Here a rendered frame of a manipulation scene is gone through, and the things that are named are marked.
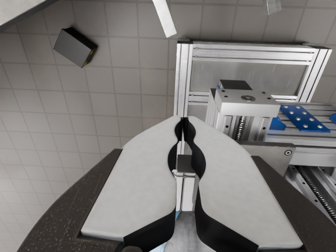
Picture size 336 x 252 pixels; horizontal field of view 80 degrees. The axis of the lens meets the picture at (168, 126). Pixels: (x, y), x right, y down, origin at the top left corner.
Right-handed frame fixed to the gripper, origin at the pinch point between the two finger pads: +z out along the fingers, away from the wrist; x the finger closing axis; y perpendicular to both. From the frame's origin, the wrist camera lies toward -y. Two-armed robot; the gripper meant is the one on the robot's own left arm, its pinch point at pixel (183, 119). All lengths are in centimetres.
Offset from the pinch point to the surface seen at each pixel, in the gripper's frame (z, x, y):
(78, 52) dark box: 120, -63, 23
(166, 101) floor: 132, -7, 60
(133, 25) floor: 132, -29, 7
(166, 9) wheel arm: 48.4, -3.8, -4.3
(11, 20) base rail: 62, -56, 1
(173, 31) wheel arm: 48.4, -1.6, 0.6
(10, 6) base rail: 62, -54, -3
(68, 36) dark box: 120, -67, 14
